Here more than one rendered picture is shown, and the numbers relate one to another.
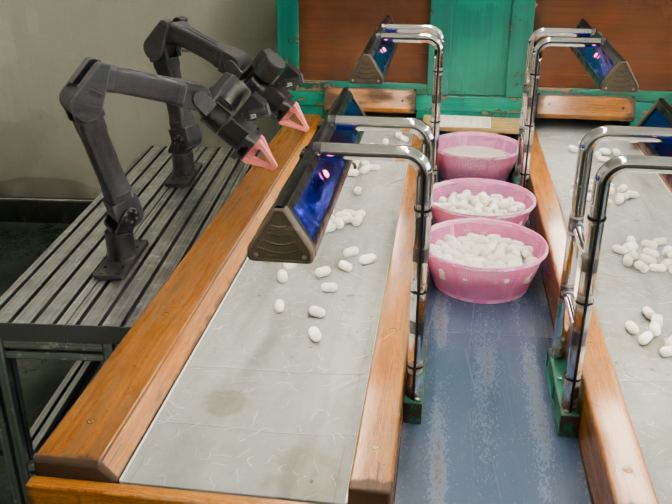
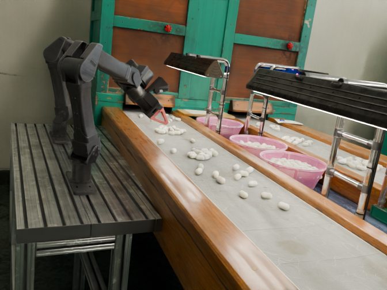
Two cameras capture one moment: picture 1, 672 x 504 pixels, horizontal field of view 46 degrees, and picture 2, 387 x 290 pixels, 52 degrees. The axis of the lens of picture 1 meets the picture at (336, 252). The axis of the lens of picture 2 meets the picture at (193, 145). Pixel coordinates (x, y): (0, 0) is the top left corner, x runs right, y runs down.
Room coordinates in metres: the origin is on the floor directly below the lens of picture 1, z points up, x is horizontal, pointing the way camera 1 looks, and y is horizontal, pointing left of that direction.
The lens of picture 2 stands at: (0.40, 0.80, 1.15)
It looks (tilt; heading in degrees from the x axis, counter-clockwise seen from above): 14 degrees down; 330
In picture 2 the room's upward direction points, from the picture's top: 7 degrees clockwise
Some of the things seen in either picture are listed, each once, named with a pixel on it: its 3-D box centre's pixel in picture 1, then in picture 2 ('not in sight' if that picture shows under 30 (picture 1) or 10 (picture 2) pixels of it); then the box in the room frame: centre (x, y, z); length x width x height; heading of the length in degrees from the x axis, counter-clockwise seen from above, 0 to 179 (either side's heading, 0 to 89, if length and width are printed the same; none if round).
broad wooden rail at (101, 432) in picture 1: (244, 246); (148, 172); (1.72, 0.22, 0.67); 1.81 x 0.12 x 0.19; 172
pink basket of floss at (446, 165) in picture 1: (475, 159); (218, 129); (2.25, -0.41, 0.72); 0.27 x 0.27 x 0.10
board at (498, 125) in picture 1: (474, 124); (205, 113); (2.46, -0.44, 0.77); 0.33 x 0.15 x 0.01; 82
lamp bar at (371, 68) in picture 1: (378, 45); (190, 63); (2.12, -0.11, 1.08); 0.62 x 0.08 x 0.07; 172
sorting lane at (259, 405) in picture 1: (331, 229); (202, 159); (1.69, 0.01, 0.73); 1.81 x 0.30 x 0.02; 172
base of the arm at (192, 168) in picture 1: (183, 163); (59, 129); (2.25, 0.45, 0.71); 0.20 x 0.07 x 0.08; 176
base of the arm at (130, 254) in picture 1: (120, 244); (80, 172); (1.65, 0.49, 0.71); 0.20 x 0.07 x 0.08; 176
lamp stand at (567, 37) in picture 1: (558, 119); (270, 106); (2.05, -0.58, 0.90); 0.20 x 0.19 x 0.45; 172
